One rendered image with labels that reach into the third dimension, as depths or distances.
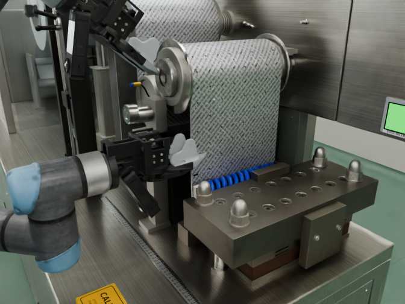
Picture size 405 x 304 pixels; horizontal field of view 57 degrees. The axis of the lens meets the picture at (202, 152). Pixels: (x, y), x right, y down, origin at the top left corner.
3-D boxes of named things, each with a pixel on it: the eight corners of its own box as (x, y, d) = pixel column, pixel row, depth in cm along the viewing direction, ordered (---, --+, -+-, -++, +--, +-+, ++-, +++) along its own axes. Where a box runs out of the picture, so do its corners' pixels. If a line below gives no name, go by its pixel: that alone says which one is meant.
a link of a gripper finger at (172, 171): (196, 164, 71) (155, 175, 67) (196, 171, 72) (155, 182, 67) (184, 156, 75) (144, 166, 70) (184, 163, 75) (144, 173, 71)
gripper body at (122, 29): (148, 15, 66) (91, -36, 58) (122, 57, 65) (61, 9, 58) (131, 15, 72) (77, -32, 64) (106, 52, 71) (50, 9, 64)
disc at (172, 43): (156, 106, 83) (152, 37, 78) (158, 105, 83) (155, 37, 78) (192, 120, 71) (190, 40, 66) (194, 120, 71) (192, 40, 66)
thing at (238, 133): (190, 189, 79) (189, 104, 72) (272, 164, 91) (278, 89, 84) (191, 190, 78) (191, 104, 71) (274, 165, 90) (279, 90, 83)
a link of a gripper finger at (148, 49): (178, 55, 71) (141, 23, 66) (161, 81, 71) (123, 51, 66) (170, 53, 74) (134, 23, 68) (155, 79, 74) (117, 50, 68)
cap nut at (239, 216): (224, 221, 66) (225, 198, 64) (240, 215, 67) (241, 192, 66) (237, 230, 63) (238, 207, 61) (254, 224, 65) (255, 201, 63)
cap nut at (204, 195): (191, 200, 72) (190, 179, 71) (207, 195, 74) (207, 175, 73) (201, 208, 70) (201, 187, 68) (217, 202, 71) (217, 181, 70)
